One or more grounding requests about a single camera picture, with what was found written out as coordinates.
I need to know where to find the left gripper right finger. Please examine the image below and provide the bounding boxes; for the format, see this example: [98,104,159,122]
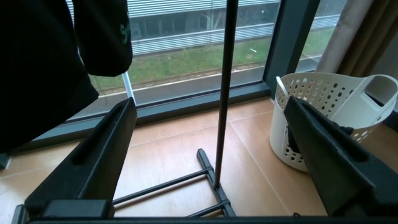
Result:
[284,95,398,217]

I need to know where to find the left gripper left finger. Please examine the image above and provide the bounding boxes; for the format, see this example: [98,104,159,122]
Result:
[24,97,138,219]

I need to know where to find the black shorts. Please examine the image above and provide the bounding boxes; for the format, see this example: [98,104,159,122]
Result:
[0,0,134,154]

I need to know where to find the white laundry basket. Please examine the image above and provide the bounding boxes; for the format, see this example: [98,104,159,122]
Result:
[268,72,398,173]

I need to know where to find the black clothes rack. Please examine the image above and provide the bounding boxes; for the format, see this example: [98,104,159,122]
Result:
[111,0,240,218]

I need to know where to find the black garment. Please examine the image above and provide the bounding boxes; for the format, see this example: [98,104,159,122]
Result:
[286,120,354,154]

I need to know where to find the beige curtain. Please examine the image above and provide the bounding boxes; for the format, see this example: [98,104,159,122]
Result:
[315,0,398,79]

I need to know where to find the window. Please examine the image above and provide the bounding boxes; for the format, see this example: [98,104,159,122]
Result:
[0,0,348,170]

